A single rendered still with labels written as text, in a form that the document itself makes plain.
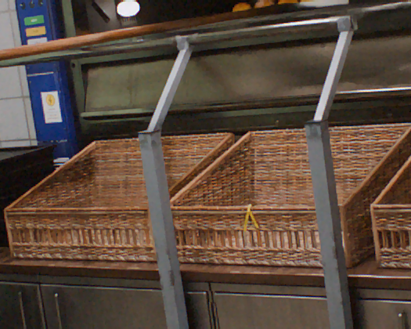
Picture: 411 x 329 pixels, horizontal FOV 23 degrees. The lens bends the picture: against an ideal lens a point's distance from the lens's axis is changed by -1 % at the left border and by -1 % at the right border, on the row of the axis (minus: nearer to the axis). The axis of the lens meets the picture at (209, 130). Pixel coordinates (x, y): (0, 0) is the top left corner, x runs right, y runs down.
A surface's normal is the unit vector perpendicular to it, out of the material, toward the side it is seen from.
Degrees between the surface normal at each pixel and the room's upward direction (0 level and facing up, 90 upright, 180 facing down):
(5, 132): 90
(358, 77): 70
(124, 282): 90
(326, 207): 90
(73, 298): 91
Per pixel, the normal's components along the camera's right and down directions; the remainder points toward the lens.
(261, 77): -0.56, -0.17
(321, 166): -0.55, 0.18
